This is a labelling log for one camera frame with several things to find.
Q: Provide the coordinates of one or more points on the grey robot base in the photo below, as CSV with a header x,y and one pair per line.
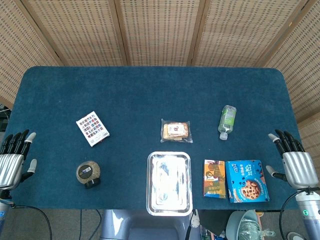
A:
x,y
140,226

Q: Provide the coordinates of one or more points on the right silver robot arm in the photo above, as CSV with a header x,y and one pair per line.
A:
x,y
308,212

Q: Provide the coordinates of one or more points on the blue felt table cover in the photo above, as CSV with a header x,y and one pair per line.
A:
x,y
140,95

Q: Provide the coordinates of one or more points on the woven bamboo folding screen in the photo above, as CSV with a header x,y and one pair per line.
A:
x,y
160,32

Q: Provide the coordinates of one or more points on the seed jar with black lid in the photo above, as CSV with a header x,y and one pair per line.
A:
x,y
88,173

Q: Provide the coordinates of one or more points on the clear bottle with green label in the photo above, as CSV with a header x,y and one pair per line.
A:
x,y
227,121

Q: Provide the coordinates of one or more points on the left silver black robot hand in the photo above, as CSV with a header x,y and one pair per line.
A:
x,y
10,165

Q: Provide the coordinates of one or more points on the white shoe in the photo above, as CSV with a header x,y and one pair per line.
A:
x,y
291,236

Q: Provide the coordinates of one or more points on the white patterned card box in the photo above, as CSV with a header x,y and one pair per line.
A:
x,y
92,128

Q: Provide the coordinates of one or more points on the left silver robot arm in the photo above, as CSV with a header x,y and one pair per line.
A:
x,y
3,210

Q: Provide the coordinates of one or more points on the packaged bread snack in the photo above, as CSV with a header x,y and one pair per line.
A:
x,y
176,131

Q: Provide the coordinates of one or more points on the orange snack box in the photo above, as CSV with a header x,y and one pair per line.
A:
x,y
214,178

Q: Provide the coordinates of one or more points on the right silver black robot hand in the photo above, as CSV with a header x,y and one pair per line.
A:
x,y
298,167

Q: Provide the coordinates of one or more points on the stainless steel tray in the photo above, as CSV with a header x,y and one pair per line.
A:
x,y
169,183

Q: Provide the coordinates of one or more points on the blue cookie box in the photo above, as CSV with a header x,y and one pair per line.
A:
x,y
246,181

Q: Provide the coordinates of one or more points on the pale green colander basket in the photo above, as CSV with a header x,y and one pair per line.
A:
x,y
243,226

